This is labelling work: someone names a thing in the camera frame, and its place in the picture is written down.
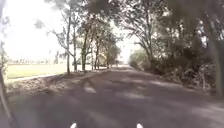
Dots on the grey asphalt road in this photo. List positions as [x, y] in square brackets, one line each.
[116, 100]

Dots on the robot's own part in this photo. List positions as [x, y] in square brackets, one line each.
[73, 126]
[139, 126]

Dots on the row of trees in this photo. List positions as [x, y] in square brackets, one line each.
[86, 43]

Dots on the green grass field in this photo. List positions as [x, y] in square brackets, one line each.
[36, 70]

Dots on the dense trees and bushes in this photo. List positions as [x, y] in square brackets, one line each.
[183, 46]

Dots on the brown dirt verge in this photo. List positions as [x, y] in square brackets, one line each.
[43, 83]

